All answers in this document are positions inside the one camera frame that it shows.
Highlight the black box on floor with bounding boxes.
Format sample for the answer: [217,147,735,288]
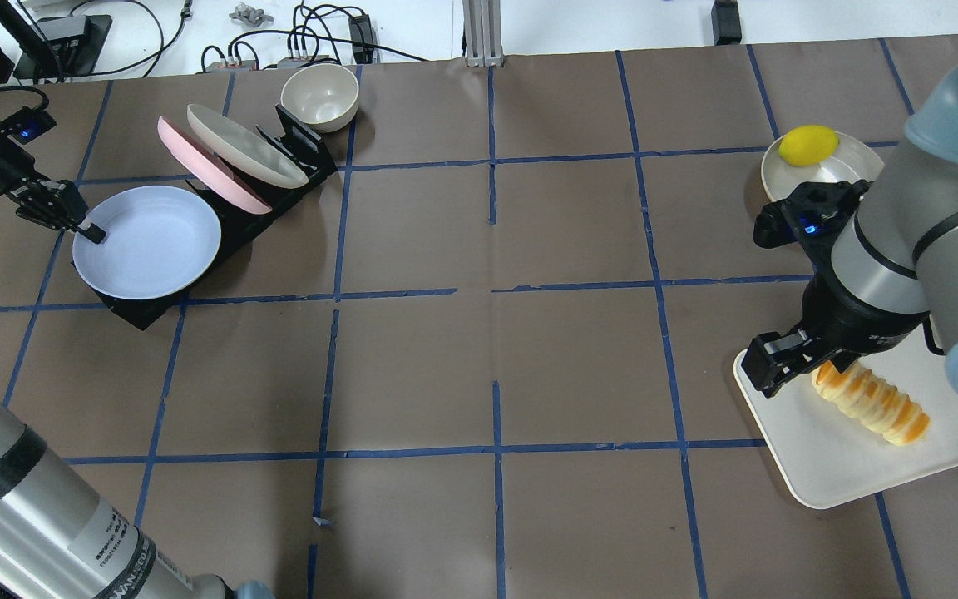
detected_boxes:
[710,0,743,46]

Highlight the white rectangular tray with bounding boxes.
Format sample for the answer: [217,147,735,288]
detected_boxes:
[733,329,958,509]

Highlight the black power adapter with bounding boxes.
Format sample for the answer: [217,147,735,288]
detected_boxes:
[348,14,377,64]

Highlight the black plate rack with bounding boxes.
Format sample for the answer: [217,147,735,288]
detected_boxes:
[83,106,336,329]

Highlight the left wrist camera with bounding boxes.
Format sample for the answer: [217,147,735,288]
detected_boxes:
[0,107,57,146]

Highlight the aluminium frame post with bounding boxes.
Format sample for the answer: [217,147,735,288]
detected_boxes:
[462,0,505,68]

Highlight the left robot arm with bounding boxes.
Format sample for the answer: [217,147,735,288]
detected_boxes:
[0,100,273,598]

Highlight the black cables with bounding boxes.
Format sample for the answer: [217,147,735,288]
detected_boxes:
[55,0,430,77]

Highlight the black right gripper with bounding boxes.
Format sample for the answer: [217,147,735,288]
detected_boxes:
[742,315,871,398]

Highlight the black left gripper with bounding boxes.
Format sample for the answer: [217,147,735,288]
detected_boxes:
[0,151,107,244]

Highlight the shallow cream bowl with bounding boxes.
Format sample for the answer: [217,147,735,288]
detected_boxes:
[759,132,885,202]

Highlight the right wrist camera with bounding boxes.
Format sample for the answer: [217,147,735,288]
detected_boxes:
[753,181,872,255]

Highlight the black monitor stand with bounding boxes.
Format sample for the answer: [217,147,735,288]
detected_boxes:
[0,1,114,84]

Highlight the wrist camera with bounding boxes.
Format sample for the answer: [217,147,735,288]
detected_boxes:
[753,181,872,255]
[0,107,57,146]

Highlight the light blue plate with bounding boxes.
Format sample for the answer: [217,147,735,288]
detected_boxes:
[72,186,221,300]

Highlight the spiral orange bread roll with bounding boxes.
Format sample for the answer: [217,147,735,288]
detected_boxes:
[811,361,931,447]

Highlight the pink plate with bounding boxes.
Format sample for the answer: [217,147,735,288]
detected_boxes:
[156,115,271,215]

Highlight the yellow lemon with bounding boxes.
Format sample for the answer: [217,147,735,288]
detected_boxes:
[777,124,840,167]

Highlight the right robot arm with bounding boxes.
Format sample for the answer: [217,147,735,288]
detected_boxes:
[743,66,958,397]

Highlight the cream white plate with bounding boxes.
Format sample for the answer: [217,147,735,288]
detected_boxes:
[186,103,309,190]

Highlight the small cream bowl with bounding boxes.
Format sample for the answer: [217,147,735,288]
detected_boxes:
[279,63,360,133]

